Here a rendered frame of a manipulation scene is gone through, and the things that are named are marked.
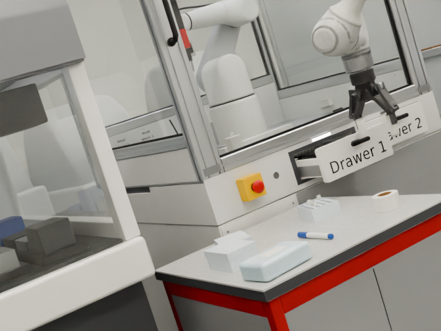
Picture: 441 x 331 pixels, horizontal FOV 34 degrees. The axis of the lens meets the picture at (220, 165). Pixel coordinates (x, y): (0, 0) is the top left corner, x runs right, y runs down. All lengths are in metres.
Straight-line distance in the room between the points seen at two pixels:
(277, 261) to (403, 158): 1.12
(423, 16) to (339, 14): 2.05
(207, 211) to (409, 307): 0.71
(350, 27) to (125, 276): 0.90
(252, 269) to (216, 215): 0.59
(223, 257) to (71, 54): 0.61
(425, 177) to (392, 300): 0.98
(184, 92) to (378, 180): 0.79
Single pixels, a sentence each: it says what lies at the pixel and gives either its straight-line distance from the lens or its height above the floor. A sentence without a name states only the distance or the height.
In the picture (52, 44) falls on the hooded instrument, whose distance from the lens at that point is 1.76.
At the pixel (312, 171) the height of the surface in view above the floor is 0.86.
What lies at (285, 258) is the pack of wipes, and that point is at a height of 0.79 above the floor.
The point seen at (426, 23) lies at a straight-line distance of 4.05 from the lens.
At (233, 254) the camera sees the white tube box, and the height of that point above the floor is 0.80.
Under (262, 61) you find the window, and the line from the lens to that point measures 2.33.
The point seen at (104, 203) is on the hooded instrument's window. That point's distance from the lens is 1.78.
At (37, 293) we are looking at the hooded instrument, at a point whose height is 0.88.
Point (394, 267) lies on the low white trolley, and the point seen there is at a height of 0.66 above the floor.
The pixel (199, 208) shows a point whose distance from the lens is 2.25.
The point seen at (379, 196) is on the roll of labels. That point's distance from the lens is 1.92.
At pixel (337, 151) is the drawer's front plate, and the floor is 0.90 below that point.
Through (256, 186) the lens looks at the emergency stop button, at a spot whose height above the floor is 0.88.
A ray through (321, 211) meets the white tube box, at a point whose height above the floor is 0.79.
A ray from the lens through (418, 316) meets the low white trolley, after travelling 1.87.
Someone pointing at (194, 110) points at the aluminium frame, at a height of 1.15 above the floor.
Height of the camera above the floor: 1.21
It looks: 6 degrees down
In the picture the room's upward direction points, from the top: 18 degrees counter-clockwise
